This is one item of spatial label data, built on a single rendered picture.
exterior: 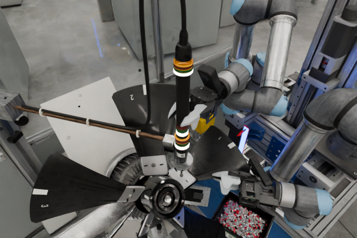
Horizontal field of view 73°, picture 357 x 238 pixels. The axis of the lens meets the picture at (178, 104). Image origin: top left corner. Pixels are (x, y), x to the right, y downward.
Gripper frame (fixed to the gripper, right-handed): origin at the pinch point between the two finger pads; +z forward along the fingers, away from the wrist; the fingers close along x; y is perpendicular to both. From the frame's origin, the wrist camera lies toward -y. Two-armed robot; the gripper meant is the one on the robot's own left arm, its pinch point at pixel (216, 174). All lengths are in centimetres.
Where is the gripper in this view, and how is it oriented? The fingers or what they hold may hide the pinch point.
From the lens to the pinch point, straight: 87.9
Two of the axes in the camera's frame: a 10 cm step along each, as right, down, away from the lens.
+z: -9.7, -1.5, 1.8
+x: 0.3, 6.7, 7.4
